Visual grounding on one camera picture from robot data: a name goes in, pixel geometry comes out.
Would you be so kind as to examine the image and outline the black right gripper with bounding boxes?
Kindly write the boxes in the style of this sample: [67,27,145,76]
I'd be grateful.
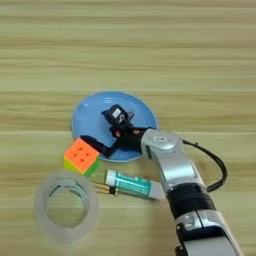
[80,122,148,159]

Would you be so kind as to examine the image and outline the orange and green puzzle cube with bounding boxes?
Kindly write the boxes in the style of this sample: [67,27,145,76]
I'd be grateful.
[62,137,101,178]

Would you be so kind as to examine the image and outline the blue round plate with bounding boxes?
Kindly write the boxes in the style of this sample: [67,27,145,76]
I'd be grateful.
[70,90,159,164]

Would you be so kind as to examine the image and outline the gold and black pen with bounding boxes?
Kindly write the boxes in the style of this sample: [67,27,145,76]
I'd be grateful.
[90,181,121,197]

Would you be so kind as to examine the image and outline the green and white glue stick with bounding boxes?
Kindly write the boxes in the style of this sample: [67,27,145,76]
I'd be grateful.
[104,168,166,201]

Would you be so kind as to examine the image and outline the clear tape roll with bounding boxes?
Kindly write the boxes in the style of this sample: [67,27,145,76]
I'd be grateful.
[33,171,101,245]

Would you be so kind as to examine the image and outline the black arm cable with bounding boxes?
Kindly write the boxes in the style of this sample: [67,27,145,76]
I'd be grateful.
[182,139,229,194]

